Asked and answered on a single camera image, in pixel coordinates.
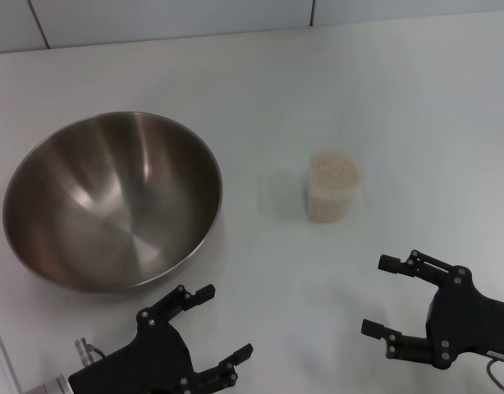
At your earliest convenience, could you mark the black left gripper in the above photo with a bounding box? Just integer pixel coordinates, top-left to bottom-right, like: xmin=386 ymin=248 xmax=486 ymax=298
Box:
xmin=66 ymin=283 xmax=254 ymax=394

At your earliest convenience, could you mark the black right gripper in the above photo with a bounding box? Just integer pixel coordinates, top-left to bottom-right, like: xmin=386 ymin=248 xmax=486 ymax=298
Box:
xmin=360 ymin=249 xmax=504 ymax=371

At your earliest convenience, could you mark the clear plastic cup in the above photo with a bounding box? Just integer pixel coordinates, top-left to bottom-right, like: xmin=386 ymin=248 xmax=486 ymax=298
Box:
xmin=304 ymin=149 xmax=364 ymax=225

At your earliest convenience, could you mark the stainless steel mixing bowl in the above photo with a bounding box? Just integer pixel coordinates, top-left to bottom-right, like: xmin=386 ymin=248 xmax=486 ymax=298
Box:
xmin=2 ymin=110 xmax=224 ymax=295

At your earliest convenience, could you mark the clear cup of rice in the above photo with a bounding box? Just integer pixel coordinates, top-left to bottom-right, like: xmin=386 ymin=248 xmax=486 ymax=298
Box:
xmin=307 ymin=150 xmax=362 ymax=222

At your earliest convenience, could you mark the clear acrylic sign stand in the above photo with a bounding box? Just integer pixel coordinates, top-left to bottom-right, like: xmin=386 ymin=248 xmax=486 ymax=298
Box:
xmin=0 ymin=319 xmax=22 ymax=394

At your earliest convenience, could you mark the reddish right gripper cable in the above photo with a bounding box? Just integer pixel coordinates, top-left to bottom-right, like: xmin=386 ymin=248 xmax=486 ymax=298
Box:
xmin=487 ymin=355 xmax=504 ymax=392

